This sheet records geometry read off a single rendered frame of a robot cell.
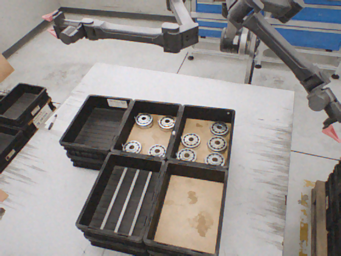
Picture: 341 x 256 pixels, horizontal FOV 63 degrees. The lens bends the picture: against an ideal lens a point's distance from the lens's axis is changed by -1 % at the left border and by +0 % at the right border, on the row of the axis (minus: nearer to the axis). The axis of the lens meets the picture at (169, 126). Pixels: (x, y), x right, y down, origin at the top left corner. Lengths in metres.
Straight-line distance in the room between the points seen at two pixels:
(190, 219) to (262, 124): 0.83
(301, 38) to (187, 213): 2.45
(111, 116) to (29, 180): 0.60
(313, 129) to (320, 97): 1.83
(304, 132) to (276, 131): 1.05
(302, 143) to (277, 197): 1.27
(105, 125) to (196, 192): 0.70
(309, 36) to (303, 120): 0.89
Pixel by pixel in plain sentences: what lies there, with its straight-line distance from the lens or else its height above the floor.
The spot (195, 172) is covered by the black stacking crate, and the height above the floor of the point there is 0.88.
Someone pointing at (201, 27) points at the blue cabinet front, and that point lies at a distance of 3.37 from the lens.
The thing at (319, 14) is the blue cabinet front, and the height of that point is 0.68.
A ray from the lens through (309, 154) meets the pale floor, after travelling 2.71.
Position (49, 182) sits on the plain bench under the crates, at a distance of 1.76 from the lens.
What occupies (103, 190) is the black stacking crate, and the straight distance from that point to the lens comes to 1.43.
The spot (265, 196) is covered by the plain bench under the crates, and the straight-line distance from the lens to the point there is 1.55.
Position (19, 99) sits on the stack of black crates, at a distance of 2.80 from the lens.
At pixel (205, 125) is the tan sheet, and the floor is 0.83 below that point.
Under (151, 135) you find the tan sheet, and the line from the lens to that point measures 1.59.
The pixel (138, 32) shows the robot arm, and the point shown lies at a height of 1.47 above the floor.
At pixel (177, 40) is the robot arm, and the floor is 1.46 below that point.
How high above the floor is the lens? 2.03
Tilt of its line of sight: 47 degrees down
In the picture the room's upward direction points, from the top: 7 degrees counter-clockwise
